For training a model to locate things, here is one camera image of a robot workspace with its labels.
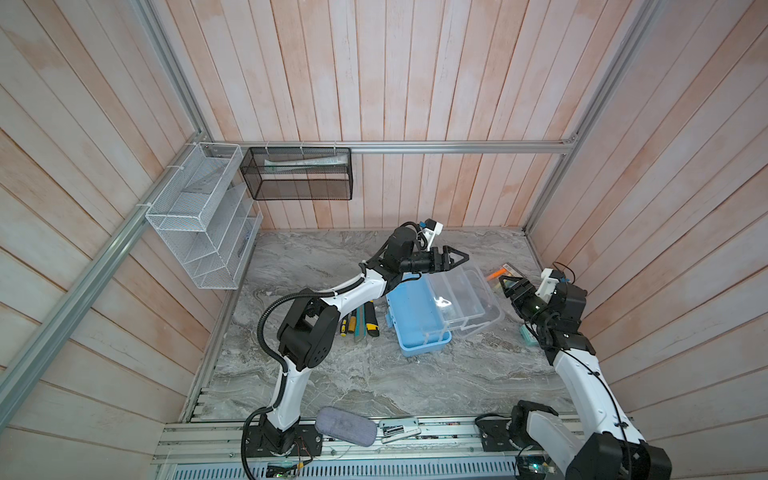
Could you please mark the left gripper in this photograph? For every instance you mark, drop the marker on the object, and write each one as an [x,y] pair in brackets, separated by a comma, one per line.
[445,259]

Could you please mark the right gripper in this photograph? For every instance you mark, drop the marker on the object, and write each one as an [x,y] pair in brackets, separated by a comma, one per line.
[517,300]

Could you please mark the blue plastic tool box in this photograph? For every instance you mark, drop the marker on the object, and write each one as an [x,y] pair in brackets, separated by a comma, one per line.
[415,317]

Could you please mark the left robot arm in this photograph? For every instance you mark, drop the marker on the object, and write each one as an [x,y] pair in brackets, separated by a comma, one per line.
[298,329]

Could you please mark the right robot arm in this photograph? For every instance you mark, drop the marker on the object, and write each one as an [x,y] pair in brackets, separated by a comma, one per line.
[612,447]

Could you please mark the pack of coloured markers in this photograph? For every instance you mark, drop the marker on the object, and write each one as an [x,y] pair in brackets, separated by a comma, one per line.
[506,270]

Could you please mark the teal utility knife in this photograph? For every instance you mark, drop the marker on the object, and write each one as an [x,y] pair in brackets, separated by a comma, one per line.
[356,324]

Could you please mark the grey fabric pouch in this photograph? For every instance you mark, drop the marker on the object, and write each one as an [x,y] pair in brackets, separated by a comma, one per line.
[346,426]

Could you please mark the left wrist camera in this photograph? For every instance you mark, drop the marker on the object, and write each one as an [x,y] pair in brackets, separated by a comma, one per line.
[430,228]

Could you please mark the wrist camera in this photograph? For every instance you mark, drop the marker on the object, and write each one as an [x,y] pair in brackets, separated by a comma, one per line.
[550,279]
[430,228]

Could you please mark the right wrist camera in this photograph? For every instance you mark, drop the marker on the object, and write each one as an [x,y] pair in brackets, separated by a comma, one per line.
[550,279]

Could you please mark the black mesh wall basket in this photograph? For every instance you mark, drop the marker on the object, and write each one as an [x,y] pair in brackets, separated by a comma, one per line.
[298,173]

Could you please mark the white wire mesh shelf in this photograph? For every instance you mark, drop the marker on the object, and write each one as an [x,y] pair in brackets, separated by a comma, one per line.
[206,219]

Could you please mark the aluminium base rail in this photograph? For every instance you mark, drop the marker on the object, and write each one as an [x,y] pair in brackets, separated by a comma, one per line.
[432,447]

